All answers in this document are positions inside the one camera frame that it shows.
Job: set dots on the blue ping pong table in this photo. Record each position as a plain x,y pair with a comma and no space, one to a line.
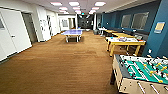
72,32

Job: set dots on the rectangular ceiling light panel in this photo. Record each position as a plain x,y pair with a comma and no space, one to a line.
95,8
100,3
74,3
76,8
63,8
56,3

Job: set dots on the yellow air hockey table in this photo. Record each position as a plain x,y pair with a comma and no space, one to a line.
125,41

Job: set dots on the large interior window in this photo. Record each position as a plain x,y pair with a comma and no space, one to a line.
140,21
125,21

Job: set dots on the green foosball table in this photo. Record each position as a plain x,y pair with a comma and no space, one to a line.
143,75

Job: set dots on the white double door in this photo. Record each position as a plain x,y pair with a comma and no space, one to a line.
16,31

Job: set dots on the grey door sign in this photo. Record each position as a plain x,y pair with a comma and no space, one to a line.
1,24

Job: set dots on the framed yellow wall notice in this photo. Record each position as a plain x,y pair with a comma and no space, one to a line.
159,27

